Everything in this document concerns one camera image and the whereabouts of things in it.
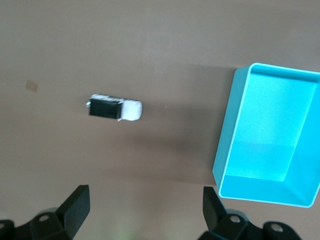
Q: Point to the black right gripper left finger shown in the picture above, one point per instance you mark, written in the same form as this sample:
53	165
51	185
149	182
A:
75	210

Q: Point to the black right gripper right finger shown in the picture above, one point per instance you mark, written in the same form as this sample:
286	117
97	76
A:
212	212

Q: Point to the brown square tape patch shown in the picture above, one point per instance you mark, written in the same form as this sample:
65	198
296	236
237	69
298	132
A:
32	85

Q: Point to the white jeep toy black roof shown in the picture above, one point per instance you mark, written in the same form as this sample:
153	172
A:
103	108

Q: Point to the teal plastic storage box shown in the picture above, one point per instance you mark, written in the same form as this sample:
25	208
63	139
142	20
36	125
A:
270	125

